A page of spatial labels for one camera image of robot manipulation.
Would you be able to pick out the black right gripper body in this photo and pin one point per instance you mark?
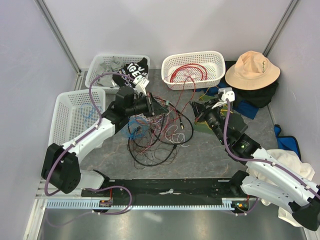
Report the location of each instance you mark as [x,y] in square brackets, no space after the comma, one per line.
[213,116]

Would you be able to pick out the black printed t-shirt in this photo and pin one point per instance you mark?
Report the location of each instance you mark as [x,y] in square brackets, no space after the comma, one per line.
[133,70]

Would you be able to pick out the slotted cable duct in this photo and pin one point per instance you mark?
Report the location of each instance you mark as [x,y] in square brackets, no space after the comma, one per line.
[95,204]

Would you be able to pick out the aluminium corner post left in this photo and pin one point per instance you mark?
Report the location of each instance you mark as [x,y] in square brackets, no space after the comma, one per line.
[44,9]

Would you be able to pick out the white oval perforated basket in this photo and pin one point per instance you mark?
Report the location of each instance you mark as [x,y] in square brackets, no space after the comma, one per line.
[193,70]

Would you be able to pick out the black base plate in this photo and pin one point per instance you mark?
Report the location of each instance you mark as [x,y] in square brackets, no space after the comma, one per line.
[170,191]

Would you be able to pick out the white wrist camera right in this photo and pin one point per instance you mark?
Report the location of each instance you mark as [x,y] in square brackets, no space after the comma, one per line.
[225,94]

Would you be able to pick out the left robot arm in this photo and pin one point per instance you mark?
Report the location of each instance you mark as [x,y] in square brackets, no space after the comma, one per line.
[61,167]

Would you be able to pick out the aluminium corner post right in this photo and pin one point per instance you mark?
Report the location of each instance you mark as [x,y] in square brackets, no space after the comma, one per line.
[280,26]

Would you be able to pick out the white rectangular basket left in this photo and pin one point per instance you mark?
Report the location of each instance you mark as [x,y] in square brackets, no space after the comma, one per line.
[74,113]

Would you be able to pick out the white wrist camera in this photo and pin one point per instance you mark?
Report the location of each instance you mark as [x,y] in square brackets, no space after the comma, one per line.
[225,94]
[140,85]

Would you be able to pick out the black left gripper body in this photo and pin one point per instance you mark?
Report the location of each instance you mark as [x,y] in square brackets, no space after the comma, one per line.
[144,105]

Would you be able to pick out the beige bucket hat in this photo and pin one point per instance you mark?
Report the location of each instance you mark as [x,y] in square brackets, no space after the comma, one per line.
[252,71]

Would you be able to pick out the white rectangular basket back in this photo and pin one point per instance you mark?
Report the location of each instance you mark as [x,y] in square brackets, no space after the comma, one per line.
[106,57]

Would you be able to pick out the green rectangular tray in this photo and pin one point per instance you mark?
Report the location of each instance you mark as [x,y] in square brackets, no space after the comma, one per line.
[202,126]

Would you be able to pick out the white rectangular basket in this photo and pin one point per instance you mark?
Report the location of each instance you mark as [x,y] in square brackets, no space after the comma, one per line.
[106,57]
[74,113]

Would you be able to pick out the aluminium corner post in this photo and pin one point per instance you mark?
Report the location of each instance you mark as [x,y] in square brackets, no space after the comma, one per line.
[44,9]
[280,26]

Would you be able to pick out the black garment under hat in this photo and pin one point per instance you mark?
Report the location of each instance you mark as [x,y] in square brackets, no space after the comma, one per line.
[258,98]

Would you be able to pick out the white cloth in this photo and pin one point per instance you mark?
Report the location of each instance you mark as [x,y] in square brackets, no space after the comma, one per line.
[291,160]

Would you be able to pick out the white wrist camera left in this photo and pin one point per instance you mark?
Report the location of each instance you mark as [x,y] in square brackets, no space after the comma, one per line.
[140,85]

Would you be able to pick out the grey cloth in basket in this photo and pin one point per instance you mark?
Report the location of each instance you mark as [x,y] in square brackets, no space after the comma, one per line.
[115,65]

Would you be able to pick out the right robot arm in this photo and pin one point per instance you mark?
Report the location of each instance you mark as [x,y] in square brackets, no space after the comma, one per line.
[288,190]

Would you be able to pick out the blue cloth at wall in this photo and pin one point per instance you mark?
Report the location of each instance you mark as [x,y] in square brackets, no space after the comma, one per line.
[286,142]

